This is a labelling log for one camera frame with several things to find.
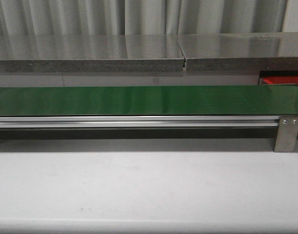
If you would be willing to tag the grey stone counter slab right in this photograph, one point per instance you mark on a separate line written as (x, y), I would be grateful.
(240, 52)

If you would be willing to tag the grey stone counter slab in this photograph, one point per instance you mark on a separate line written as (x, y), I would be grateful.
(90, 54)
(240, 52)

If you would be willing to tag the red plastic tray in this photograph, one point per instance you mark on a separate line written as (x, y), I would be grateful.
(280, 80)

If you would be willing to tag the green conveyor belt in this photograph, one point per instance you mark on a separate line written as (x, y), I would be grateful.
(149, 100)

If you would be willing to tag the grey stone counter slab left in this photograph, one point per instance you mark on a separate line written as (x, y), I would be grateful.
(90, 54)

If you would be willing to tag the white pleated curtain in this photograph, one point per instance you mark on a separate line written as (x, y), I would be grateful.
(139, 17)

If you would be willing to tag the aluminium conveyor frame rail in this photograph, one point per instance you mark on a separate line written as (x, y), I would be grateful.
(138, 121)

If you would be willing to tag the steel conveyor support bracket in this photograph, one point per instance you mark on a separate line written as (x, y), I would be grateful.
(287, 134)

